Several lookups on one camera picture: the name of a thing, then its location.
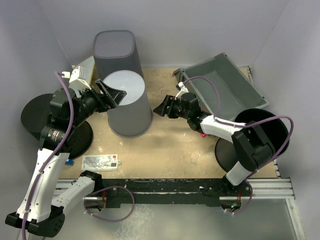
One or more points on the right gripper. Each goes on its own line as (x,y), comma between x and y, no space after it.
(169,101)

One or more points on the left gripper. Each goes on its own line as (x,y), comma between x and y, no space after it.
(110,99)

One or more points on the light grey round bin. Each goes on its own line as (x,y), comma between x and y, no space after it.
(133,116)

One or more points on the grey mesh bin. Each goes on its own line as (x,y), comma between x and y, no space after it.
(118,63)

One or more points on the black ribbed bin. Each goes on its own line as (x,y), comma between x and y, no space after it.
(47,118)

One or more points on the black smooth round bin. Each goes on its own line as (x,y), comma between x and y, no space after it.
(275,130)

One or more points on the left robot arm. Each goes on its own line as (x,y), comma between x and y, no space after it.
(40,213)

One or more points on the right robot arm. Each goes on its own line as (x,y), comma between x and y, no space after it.
(251,144)

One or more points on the yellow edged whiteboard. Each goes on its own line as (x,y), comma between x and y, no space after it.
(86,69)

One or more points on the grey plastic tray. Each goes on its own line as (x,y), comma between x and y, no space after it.
(226,90)

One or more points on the white printed card package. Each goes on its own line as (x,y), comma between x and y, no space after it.
(100,163)

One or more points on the blue small box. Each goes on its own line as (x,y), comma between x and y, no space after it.
(69,162)

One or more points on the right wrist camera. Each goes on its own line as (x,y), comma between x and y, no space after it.
(181,90)

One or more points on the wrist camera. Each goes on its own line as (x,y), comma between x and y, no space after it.
(77,80)
(181,90)

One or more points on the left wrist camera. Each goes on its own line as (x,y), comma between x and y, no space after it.
(77,80)

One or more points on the black base frame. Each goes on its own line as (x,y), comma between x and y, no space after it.
(179,191)

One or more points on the aluminium rail frame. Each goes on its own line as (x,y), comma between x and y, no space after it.
(268,188)

